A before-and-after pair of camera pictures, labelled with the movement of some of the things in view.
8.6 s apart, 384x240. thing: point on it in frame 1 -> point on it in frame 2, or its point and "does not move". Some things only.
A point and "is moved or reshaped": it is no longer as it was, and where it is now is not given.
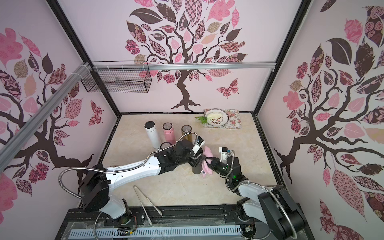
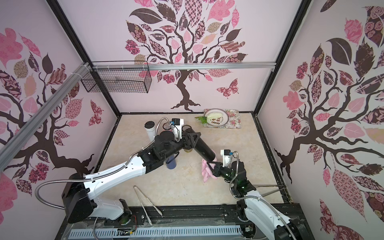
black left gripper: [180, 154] -> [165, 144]
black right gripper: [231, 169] does not move
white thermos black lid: [150, 128] does not move
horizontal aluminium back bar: [205, 66] does not move
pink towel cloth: [206, 169] is moved or reshaped
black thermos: [197, 169] is moved or reshaped
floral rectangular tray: [234, 121] does not move
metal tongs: [136, 187] does not move
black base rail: [77, 218] does not move
